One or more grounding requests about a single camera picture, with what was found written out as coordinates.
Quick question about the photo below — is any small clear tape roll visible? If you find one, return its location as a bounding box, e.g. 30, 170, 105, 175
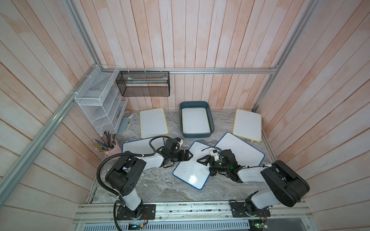
123, 110, 133, 119

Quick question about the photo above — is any blue-framed whiteboard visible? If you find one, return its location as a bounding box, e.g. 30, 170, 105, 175
173, 141, 215, 190
215, 132, 265, 166
122, 138, 165, 155

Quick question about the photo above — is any yellow-framed whiteboard placed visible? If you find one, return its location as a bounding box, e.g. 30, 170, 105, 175
181, 107, 211, 134

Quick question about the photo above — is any teal plastic storage box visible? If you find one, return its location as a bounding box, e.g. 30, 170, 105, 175
179, 101, 215, 139

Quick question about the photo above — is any aluminium horizontal wall rail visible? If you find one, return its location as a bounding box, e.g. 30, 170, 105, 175
101, 65, 277, 75

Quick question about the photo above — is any pink pencil cup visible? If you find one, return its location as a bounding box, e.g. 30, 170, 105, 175
104, 141, 121, 158

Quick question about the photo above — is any light blue stapler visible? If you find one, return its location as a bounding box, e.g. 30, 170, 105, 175
118, 117, 131, 136

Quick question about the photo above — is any yellow-framed whiteboard far left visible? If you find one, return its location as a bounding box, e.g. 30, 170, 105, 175
139, 108, 169, 139

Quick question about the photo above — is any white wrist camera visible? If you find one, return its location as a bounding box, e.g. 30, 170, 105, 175
210, 149, 220, 161
175, 137, 184, 149

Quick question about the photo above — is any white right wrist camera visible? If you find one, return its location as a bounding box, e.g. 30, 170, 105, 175
210, 149, 220, 161

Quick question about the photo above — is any yellow-framed whiteboard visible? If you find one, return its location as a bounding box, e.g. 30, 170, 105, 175
232, 109, 262, 142
139, 108, 169, 139

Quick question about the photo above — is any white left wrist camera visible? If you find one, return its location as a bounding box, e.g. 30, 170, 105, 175
175, 137, 184, 149

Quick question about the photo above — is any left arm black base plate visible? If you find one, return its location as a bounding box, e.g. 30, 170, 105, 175
115, 204, 156, 220

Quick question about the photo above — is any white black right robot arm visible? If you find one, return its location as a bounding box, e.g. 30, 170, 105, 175
197, 149, 310, 217

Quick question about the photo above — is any yellow-framed whiteboard far right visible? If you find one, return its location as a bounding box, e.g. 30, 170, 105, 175
232, 109, 262, 142

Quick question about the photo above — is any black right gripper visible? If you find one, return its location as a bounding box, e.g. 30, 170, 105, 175
197, 155, 230, 176

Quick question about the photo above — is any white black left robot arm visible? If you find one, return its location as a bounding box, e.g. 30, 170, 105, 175
97, 135, 193, 213

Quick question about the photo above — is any black corrugated cable conduit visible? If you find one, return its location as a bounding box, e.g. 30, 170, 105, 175
96, 135, 171, 231

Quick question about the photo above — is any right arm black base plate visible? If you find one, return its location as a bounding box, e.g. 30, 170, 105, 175
229, 200, 271, 218

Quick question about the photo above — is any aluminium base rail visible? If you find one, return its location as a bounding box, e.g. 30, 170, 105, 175
72, 201, 313, 224

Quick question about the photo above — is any black mesh wall basket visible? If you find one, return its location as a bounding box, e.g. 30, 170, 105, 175
116, 71, 171, 97

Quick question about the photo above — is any white wire wall shelf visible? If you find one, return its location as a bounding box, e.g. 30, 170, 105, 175
75, 65, 128, 134

